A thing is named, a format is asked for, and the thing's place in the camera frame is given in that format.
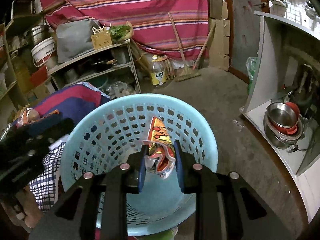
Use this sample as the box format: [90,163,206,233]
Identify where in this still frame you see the orange yellow snack wrapper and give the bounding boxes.
[143,116,176,179]

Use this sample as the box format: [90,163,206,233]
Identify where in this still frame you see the white kitchen cabinet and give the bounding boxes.
[241,12,319,219]

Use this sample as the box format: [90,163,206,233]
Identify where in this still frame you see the left hand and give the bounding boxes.
[1,185,44,232]

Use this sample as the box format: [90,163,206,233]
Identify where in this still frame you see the light blue plastic basket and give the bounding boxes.
[60,94,218,236]

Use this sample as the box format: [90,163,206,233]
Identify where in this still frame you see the blue red table cloth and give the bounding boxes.
[29,82,111,212]

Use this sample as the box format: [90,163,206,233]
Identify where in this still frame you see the yellow oil bottle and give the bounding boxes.
[151,55,167,86]

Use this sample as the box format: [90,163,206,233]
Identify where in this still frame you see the grey metal shelf rack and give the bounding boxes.
[47,39,141,93]

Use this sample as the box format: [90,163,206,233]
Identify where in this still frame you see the straw broom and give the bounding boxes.
[168,12,201,82]

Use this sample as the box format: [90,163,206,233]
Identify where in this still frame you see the white plastic bucket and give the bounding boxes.
[31,37,58,70]

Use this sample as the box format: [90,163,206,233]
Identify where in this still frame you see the black frying pan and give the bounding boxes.
[84,59,118,72]

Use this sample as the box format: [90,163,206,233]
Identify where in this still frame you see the stacked steel bowls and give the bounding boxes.
[264,102,305,152]

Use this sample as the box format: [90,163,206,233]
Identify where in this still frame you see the steel pot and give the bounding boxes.
[26,25,51,48]

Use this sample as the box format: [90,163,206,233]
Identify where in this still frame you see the green leafy vegetables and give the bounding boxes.
[109,21,134,43]

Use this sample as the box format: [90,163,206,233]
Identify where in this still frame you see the bamboo chopstick holder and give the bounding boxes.
[91,26,112,50]

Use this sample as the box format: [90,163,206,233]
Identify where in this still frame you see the green plastic bag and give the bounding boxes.
[246,57,258,93]

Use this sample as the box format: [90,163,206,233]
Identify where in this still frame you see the grey fabric bag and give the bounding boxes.
[56,19,100,63]

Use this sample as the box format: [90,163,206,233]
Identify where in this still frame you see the red striped hanging cloth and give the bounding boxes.
[40,0,208,60]

